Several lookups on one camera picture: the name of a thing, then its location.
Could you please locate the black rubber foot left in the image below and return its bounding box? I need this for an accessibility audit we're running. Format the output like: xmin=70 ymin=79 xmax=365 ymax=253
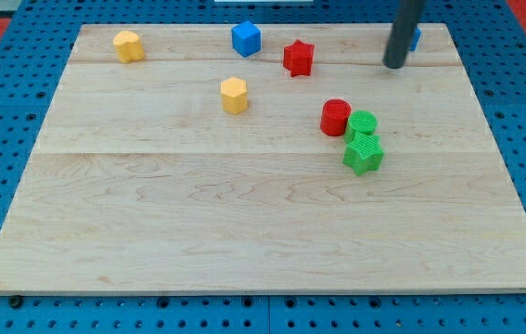
xmin=7 ymin=295 xmax=24 ymax=309

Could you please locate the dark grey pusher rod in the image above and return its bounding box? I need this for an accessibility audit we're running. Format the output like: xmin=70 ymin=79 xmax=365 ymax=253
xmin=382 ymin=0 xmax=427 ymax=70

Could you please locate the green star block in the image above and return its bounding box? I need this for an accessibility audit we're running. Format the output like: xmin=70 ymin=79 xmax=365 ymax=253
xmin=342 ymin=133 xmax=384 ymax=176

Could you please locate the blue block behind rod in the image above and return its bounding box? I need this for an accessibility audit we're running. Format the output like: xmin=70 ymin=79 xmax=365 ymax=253
xmin=409 ymin=27 xmax=421 ymax=52

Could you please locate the wooden board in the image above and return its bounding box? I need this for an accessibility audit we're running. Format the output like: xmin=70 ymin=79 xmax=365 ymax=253
xmin=0 ymin=23 xmax=526 ymax=296

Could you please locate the red star block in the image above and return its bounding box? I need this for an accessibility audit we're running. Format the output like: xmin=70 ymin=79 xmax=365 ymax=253
xmin=283 ymin=39 xmax=314 ymax=77

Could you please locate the green cylinder block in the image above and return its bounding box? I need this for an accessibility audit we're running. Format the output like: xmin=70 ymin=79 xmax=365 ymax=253
xmin=343 ymin=110 xmax=378 ymax=143

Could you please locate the red cylinder block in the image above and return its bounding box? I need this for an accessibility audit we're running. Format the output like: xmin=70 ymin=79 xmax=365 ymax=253
xmin=319 ymin=98 xmax=351 ymax=136

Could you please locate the yellow heart block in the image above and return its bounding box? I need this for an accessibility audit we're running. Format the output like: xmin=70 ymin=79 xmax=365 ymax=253
xmin=112 ymin=31 xmax=145 ymax=63

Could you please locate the blue cube block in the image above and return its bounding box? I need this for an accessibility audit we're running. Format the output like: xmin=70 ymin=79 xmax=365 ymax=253
xmin=231 ymin=21 xmax=262 ymax=58

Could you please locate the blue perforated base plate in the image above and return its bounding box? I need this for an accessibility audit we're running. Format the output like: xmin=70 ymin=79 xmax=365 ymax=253
xmin=0 ymin=0 xmax=526 ymax=333

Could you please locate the yellow hexagon block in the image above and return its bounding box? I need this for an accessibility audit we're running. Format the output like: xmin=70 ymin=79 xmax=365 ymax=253
xmin=220 ymin=77 xmax=249 ymax=114

